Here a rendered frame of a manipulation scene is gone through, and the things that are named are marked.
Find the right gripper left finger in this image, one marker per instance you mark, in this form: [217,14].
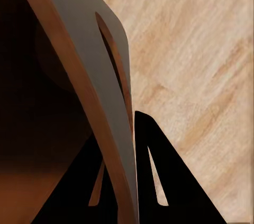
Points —
[68,203]

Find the trash can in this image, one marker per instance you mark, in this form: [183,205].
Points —
[64,74]

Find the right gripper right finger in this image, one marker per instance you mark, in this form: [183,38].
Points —
[188,202]

